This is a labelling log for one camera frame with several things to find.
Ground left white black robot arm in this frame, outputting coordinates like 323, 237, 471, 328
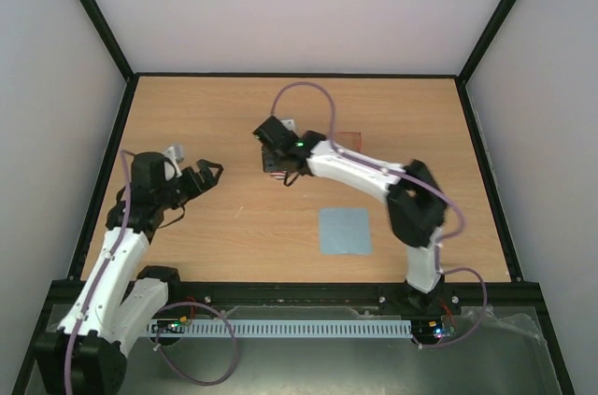
35, 146, 223, 394

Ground blue cleaning cloth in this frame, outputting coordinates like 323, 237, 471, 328
319, 207, 372, 256

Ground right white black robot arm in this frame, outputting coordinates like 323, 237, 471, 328
253, 116, 448, 314

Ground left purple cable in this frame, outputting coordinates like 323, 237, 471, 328
64, 149, 239, 395

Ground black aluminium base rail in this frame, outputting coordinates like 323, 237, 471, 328
168, 282, 548, 318

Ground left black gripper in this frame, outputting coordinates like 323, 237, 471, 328
158, 160, 226, 210

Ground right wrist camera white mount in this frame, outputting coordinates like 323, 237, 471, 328
281, 119, 296, 132

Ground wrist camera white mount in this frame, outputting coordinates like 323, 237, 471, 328
163, 144, 184, 180
281, 119, 296, 132

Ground red transparent sunglasses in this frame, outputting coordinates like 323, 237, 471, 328
333, 131, 363, 152

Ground light blue slotted cable duct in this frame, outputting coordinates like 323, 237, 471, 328
144, 319, 412, 339

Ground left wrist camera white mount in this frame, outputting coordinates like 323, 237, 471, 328
163, 144, 184, 180

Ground purple cable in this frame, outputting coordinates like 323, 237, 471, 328
271, 81, 489, 350
64, 149, 239, 395

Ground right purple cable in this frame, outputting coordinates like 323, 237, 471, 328
271, 81, 489, 350

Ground striped sunglasses case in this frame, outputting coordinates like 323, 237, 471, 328
270, 172, 292, 185

